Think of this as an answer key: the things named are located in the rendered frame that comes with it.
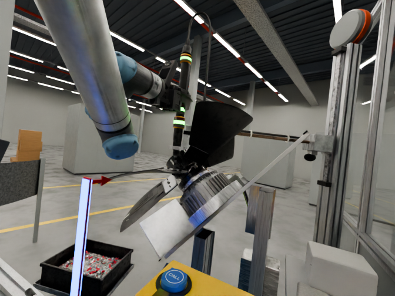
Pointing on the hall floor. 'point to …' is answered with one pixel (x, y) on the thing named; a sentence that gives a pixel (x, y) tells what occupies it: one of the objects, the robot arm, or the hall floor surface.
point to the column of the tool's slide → (338, 150)
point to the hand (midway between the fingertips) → (186, 98)
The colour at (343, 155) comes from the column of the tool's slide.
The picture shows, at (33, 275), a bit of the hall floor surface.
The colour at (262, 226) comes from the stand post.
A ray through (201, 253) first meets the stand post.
